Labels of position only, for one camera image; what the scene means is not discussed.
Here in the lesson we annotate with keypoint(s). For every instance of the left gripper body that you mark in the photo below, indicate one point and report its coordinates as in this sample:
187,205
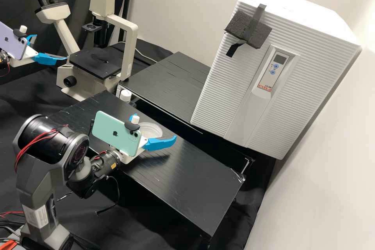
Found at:
25,58

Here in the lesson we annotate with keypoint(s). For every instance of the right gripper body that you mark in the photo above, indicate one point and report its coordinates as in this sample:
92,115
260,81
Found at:
131,157

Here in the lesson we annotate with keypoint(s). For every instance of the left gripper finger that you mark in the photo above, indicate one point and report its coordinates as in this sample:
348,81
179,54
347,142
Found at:
47,59
30,38

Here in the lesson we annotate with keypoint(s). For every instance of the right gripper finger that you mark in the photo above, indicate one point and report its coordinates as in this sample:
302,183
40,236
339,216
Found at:
159,143
134,115

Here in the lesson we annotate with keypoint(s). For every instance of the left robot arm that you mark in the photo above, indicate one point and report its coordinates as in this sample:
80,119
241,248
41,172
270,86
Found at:
4,62

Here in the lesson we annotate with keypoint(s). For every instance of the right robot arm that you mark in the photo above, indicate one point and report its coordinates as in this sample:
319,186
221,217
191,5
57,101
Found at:
44,156

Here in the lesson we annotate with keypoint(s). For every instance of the petri dish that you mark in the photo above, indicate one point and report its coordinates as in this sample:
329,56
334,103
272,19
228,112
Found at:
152,130

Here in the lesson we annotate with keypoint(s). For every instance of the white-capped bottle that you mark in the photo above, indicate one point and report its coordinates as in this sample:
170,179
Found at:
125,97

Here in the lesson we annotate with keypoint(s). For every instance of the cream microscope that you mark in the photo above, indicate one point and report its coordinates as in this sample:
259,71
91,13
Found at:
129,42

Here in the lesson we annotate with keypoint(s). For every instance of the incubator door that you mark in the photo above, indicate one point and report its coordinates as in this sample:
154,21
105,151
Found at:
228,86

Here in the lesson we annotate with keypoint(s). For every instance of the white incubator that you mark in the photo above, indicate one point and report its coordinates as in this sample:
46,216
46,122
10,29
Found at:
293,6

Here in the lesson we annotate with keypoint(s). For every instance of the left wrist camera phone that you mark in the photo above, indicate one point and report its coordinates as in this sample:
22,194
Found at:
11,42

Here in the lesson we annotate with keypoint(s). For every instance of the wrist camera phone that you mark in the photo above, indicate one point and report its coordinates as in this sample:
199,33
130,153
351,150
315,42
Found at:
111,132
11,42

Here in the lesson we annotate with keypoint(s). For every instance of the right wrist camera phone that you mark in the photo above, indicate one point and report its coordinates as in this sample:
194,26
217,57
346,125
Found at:
111,132

